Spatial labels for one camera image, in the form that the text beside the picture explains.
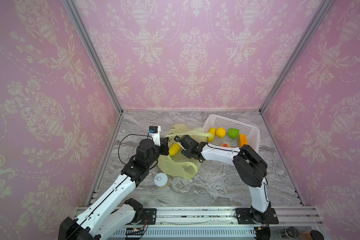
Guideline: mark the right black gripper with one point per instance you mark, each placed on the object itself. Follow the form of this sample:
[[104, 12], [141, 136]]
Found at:
[[182, 142]]

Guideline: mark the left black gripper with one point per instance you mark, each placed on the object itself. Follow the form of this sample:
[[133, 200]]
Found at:
[[164, 142]]

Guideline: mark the yellow mango fruit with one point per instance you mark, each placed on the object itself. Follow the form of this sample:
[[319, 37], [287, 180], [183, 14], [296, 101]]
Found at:
[[174, 149]]

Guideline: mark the yellow-green plastic bag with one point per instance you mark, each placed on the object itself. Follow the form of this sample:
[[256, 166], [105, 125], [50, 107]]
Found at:
[[179, 165]]

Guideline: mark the yellow banana fruit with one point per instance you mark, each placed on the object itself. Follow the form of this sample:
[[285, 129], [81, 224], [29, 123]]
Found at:
[[212, 131]]

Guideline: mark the yellow lemon fruit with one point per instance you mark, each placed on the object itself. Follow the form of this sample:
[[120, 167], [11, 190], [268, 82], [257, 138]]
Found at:
[[220, 132]]

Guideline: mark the peach fruit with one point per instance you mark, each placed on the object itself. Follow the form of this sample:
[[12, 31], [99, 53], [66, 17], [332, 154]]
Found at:
[[225, 145]]

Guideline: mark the green fruit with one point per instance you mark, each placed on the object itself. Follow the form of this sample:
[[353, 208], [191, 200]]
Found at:
[[233, 133]]

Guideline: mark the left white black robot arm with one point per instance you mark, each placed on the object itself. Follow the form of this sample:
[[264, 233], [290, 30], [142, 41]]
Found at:
[[111, 211]]

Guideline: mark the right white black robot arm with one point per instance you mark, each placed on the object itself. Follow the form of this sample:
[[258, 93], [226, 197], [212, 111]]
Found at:
[[251, 168]]

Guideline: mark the white plastic basket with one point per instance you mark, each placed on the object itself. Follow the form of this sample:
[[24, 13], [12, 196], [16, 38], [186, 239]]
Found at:
[[252, 132]]

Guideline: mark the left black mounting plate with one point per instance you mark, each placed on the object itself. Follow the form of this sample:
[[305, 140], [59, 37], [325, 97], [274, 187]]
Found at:
[[145, 217]]

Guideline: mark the black mounting plate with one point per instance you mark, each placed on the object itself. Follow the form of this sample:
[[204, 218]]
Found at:
[[145, 217], [249, 216]]

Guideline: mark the small circuit board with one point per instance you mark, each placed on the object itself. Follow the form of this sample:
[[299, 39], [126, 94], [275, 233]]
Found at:
[[135, 232]]

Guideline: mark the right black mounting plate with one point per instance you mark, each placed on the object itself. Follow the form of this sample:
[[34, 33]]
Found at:
[[249, 216]]

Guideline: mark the metal can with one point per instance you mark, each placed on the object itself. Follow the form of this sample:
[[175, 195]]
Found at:
[[288, 233]]

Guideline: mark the black round object right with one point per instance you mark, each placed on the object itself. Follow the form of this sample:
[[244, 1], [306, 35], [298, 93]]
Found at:
[[316, 235]]

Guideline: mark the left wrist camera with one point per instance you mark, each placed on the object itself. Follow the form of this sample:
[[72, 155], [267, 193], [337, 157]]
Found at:
[[154, 132]]

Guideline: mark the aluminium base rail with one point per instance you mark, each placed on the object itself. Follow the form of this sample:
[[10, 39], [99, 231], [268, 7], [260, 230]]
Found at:
[[213, 222]]

